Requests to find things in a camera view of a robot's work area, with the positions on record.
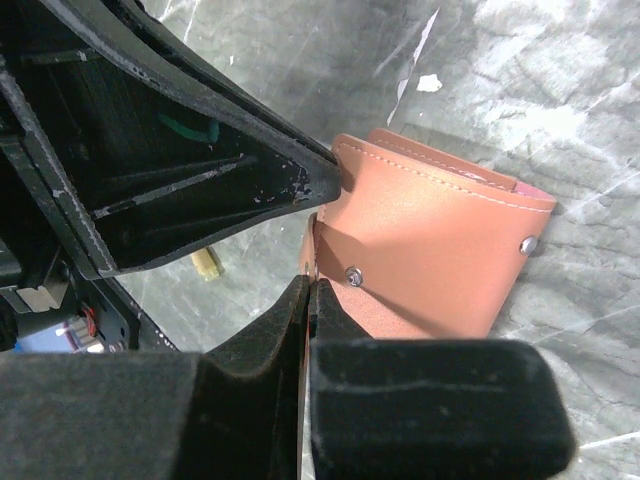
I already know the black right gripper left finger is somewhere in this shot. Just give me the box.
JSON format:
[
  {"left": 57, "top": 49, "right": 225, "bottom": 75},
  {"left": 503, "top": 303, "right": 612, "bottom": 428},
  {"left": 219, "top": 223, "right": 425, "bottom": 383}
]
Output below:
[{"left": 1, "top": 276, "right": 310, "bottom": 479}]

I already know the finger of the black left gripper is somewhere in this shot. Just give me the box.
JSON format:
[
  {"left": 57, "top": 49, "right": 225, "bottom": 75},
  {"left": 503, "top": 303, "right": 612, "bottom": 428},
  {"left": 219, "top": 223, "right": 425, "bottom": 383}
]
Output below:
[
  {"left": 119, "top": 1, "right": 337, "bottom": 165},
  {"left": 1, "top": 1, "right": 341, "bottom": 280}
]

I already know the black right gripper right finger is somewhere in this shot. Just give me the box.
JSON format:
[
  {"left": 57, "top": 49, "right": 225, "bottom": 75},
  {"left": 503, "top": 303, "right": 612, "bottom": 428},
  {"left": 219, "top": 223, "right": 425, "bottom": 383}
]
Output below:
[{"left": 309, "top": 280, "right": 577, "bottom": 479}]

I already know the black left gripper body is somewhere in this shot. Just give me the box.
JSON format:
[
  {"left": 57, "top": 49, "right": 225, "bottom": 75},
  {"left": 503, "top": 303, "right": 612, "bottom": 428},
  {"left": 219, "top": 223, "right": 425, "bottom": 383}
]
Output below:
[{"left": 1, "top": 133, "right": 175, "bottom": 353}]

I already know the brown leather card holder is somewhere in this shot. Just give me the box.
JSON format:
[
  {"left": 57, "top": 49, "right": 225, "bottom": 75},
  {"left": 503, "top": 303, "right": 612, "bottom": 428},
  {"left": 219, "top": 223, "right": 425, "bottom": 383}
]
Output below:
[{"left": 303, "top": 129, "right": 555, "bottom": 340}]

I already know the gold pencil stick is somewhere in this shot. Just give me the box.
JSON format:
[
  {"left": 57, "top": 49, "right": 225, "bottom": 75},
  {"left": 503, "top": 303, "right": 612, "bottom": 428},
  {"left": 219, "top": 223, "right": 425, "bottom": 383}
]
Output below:
[{"left": 190, "top": 248, "right": 223, "bottom": 281}]

